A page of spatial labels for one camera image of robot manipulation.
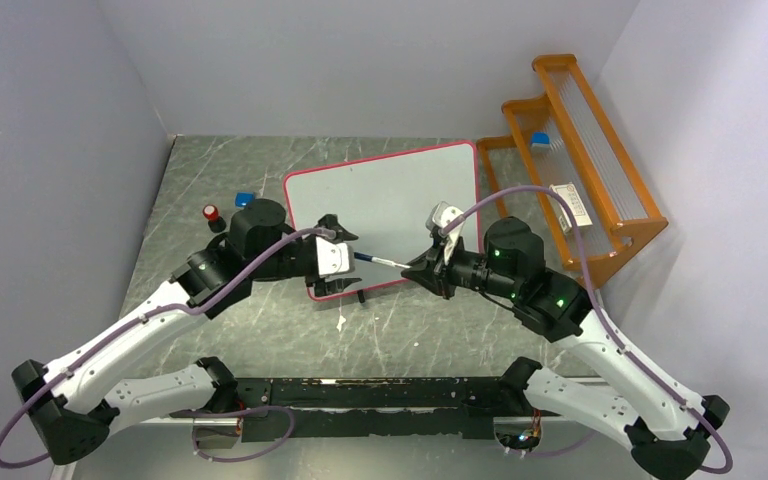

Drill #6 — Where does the red capped black bottle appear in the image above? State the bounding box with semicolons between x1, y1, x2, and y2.
202;204;227;234

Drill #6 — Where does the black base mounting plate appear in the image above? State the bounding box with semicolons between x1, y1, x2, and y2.
237;377;534;442

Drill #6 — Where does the pink framed whiteboard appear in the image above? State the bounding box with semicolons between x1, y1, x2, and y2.
283;141;480;263

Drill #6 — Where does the white red small box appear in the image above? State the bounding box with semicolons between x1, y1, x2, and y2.
549;183;593;235

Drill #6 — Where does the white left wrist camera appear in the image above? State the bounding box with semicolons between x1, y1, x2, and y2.
315;237;355;278

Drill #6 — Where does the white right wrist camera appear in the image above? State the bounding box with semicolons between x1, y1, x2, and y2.
425;201;466;265

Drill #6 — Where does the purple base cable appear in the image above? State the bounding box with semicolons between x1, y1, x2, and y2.
503;433;597;460
189;405;297;464

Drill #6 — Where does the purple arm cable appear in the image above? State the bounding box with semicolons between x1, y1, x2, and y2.
0;227;339;470
440;185;735;476

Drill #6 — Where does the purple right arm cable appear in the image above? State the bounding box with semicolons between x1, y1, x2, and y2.
440;185;735;476

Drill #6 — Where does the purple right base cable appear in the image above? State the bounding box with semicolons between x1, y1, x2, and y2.
503;433;597;460

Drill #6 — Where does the blue eraser on rack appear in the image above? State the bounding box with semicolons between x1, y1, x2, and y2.
529;131;551;155

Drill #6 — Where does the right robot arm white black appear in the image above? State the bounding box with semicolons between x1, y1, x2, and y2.
401;217;730;479

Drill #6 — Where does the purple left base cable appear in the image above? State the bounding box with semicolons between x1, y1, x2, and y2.
189;405;297;464

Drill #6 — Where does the orange wooden tiered rack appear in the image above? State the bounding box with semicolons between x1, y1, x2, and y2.
476;54;668;287

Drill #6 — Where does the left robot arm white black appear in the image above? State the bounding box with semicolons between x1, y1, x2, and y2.
12;199;355;465

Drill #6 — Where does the blue eraser on table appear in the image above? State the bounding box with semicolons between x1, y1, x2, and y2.
234;192;257;209

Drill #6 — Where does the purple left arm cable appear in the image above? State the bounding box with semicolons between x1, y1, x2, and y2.
0;227;339;470

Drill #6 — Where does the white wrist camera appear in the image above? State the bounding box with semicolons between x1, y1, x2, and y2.
315;237;355;278
425;201;466;265

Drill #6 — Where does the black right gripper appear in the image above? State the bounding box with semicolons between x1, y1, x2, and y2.
402;234;520;299

